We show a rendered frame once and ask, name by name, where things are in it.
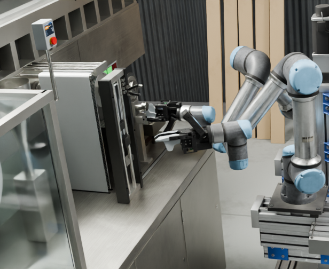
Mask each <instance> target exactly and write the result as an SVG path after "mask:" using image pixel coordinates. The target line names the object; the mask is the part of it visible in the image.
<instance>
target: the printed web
mask: <svg viewBox="0 0 329 269"><path fill-rule="evenodd" d="M91 74H92V75H93V79H92V80H89V81H90V87H91V93H92V99H93V106H94V110H95V116H96V122H97V128H98V134H99V141H100V147H101V153H102V157H103V163H104V169H105V176H106V181H107V188H108V189H111V185H110V180H109V174H108V168H107V162H106V156H105V150H104V143H103V137H102V133H101V128H105V122H104V116H103V110H102V107H97V102H96V95H95V85H96V80H97V78H98V76H95V74H94V72H93V73H91Z"/></svg>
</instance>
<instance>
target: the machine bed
mask: <svg viewBox="0 0 329 269"><path fill-rule="evenodd" d="M165 148H166V147H165V144H164V142H163V141H159V142H158V143H157V144H153V143H150V152H149V153H148V154H147V157H152V159H153V160H152V161H151V162H150V163H149V164H141V163H140V167H141V172H142V174H143V173H144V172H145V171H146V170H147V169H148V168H149V166H150V165H151V164H152V163H153V162H154V161H155V160H156V158H157V157H158V156H159V155H160V154H161V153H162V152H163V150H164V149H165ZM212 151H213V149H204V150H200V151H198V152H195V153H188V154H184V151H183V150H182V146H181V142H180V143H179V144H176V145H174V147H173V150H172V151H167V152H166V153H165V155H164V156H163V157H162V158H161V159H160V160H159V162H158V163H157V164H156V165H155V166H154V167H153V169H152V170H151V171H150V172H149V173H148V174H147V175H146V177H145V178H144V179H143V187H142V188H140V189H139V191H138V192H137V193H136V194H135V195H134V196H133V198H132V199H131V200H130V203H129V204H123V203H118V200H117V196H116V190H115V183H114V177H113V171H112V165H111V163H107V168H108V174H109V180H110V185H111V189H108V192H110V194H108V193H95V192H83V191H72V193H73V199H74V204H75V210H76V215H77V220H78V224H79V229H80V235H81V240H82V245H83V251H84V256H85V262H86V265H87V269H127V267H128V266H129V265H130V263H131V262H132V260H133V259H134V258H135V257H136V255H137V254H138V252H139V251H140V250H141V248H142V247H143V245H144V244H145V242H146V241H147V240H148V239H149V237H150V236H151V234H152V233H153V232H154V230H155V229H156V228H157V226H158V225H159V223H160V222H161V221H162V219H163V218H164V216H165V215H166V214H167V212H168V211H169V210H170V208H171V207H172V206H173V204H174V203H175V201H176V200H177V199H178V197H179V196H180V195H181V193H182V192H183V190H184V189H185V188H186V186H187V185H188V183H189V182H190V181H191V179H192V178H193V177H194V175H195V174H196V173H197V171H198V170H199V169H200V167H201V166H202V164H203V163H204V161H205V160H206V159H207V157H208V156H209V154H210V153H211V152H212Z"/></svg>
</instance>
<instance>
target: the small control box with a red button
mask: <svg viewBox="0 0 329 269"><path fill-rule="evenodd" d="M32 30H33V35H34V41H35V46H36V50H49V49H50V48H52V47H54V46H56V45H57V39H56V37H55V33H54V27H53V22H52V19H41V20H39V21H37V22H35V23H32Z"/></svg>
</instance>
